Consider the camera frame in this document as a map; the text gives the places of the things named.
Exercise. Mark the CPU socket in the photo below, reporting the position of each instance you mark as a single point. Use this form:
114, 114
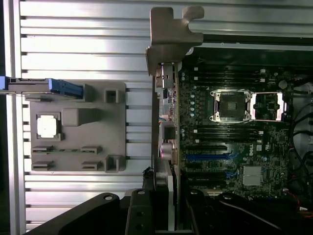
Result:
231, 105

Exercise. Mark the open black PC case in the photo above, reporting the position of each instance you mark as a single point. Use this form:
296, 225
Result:
269, 45

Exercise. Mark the grey plastic parts rack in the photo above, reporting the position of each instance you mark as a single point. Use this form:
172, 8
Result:
97, 137

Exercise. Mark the blue expansion slot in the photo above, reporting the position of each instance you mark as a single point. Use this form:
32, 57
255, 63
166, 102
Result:
207, 157

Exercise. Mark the green motherboard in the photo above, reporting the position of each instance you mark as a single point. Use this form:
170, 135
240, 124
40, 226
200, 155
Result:
269, 147

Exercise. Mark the green RAM stick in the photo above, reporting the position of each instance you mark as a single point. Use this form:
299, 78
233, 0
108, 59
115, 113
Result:
68, 150

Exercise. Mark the silver chipset heat sink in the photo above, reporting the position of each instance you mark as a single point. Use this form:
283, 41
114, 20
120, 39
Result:
253, 175

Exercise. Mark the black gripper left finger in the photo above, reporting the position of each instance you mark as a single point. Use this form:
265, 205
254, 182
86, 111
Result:
137, 215

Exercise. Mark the metal socket cover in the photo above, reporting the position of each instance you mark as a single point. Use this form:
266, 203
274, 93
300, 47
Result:
281, 107

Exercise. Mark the silver CPU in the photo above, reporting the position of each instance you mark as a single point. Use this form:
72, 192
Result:
47, 126

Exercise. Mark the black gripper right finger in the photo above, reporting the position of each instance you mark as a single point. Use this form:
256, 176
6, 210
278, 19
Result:
198, 215

